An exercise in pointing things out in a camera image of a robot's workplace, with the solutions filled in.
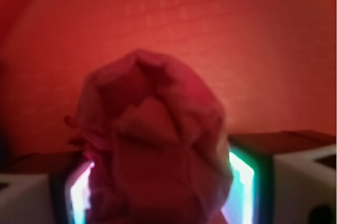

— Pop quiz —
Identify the red paper ball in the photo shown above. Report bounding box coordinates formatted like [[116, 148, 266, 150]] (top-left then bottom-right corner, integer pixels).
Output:
[[65, 50, 233, 223]]

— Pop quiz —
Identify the red plastic tray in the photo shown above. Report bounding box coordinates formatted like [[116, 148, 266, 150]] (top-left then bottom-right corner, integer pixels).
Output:
[[1, 0, 336, 156]]

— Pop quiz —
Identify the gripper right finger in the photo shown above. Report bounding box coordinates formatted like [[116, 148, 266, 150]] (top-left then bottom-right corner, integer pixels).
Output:
[[222, 130, 336, 223]]

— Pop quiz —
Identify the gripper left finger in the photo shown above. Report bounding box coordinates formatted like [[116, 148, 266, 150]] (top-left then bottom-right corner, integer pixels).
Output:
[[1, 152, 94, 223]]

